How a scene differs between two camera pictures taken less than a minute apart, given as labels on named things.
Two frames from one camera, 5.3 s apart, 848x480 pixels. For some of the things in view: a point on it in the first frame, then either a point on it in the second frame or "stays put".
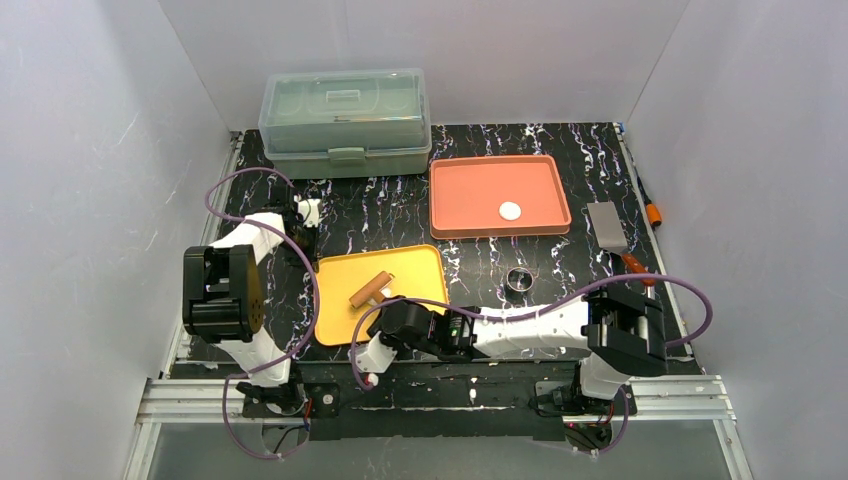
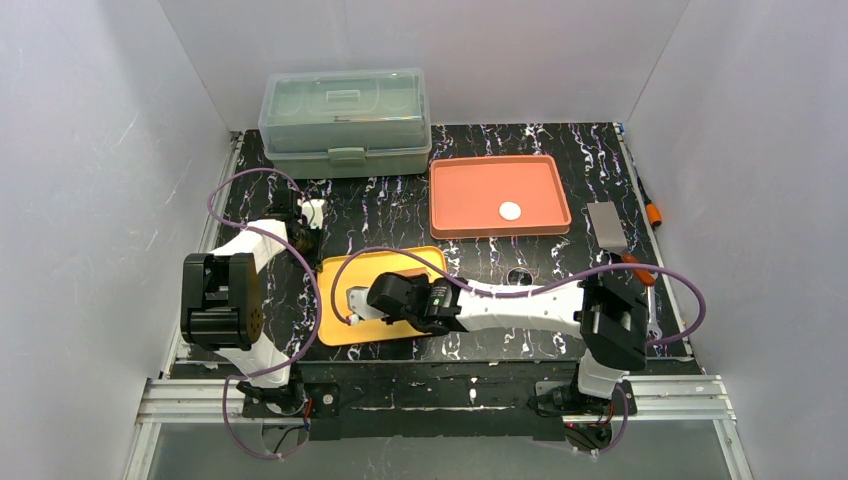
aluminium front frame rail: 693,400 stays put
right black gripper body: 385,318 -> 382,296
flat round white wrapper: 510,210 stays put
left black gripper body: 285,206 stays put
